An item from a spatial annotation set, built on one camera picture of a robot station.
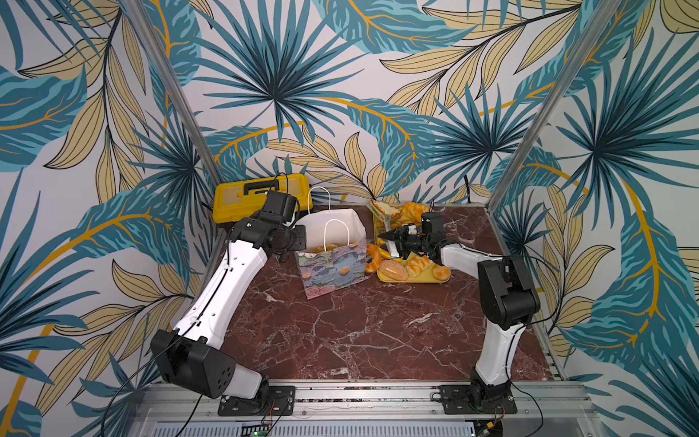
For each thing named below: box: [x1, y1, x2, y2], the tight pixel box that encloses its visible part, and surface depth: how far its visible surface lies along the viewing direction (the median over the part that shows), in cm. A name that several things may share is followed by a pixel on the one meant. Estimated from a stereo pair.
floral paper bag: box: [294, 185, 368, 300], surface depth 85 cm
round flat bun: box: [378, 259, 408, 281], surface depth 97 cm
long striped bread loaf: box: [405, 254, 431, 277], surface depth 98 cm
